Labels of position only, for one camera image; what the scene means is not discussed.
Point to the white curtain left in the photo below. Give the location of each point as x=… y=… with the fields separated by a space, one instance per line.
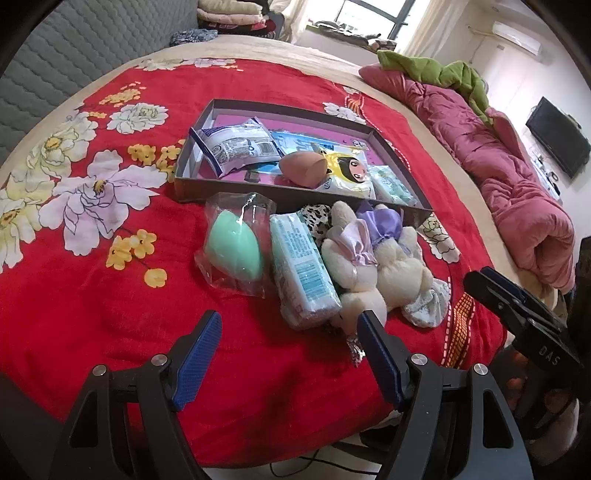
x=295 y=18

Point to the blue white plastic packet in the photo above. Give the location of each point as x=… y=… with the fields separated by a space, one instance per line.
x=233 y=147

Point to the grey quilted headboard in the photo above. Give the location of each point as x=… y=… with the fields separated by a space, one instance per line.
x=77 y=43

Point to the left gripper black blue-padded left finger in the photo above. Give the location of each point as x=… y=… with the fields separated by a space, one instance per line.
x=95 y=444

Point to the yellow cartoon wipes pack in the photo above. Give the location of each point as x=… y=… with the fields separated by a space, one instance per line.
x=347 y=172

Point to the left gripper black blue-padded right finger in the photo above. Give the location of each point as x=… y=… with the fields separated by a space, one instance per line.
x=456 y=424

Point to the dark cardboard box tray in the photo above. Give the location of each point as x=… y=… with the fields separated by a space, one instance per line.
x=194 y=181

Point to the stack of folded blankets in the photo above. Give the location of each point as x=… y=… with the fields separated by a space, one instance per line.
x=250 y=18

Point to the black wall television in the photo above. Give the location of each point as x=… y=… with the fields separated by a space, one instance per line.
x=561 y=136

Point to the beige bed sheet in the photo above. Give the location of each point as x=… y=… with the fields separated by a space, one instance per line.
x=313 y=62

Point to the white curtain right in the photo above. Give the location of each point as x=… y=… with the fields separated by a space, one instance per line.
x=435 y=28

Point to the pink beauty sponge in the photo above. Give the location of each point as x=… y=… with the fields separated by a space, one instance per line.
x=304 y=168

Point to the plush bunny purple dress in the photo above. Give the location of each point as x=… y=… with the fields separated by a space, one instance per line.
x=402 y=277

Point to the window with dark frame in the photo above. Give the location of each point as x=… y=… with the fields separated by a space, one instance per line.
x=385 y=18

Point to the blue patterned cloth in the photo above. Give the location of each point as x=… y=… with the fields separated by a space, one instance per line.
x=193 y=35

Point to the white floral cloth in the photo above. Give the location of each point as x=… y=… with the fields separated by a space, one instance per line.
x=431 y=307

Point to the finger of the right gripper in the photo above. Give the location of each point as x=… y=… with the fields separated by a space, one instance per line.
x=531 y=329
x=513 y=304

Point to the pink quilted comforter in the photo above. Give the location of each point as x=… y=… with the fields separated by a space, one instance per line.
x=537 y=231

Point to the white curtain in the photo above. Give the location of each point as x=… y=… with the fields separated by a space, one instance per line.
x=435 y=28
x=295 y=18

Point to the small green tissue pack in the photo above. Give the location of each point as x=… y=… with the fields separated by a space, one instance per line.
x=388 y=186

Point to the blue pink book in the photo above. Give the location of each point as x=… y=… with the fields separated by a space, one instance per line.
x=292 y=137

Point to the white air conditioner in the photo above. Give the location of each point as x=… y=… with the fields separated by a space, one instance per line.
x=518 y=38

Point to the plush bunny pink dress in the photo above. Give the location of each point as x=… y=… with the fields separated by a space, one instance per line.
x=349 y=258

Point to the red floral blanket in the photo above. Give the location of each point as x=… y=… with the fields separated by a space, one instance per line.
x=97 y=267

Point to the leopard print soft item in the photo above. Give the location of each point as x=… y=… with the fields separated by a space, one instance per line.
x=318 y=219

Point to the green blanket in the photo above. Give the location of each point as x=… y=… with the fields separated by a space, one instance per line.
x=458 y=76

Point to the green sponge in plastic bag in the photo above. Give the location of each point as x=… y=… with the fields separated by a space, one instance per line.
x=236 y=251

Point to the green flower tissue pack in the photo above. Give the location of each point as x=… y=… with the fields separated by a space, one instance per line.
x=307 y=295

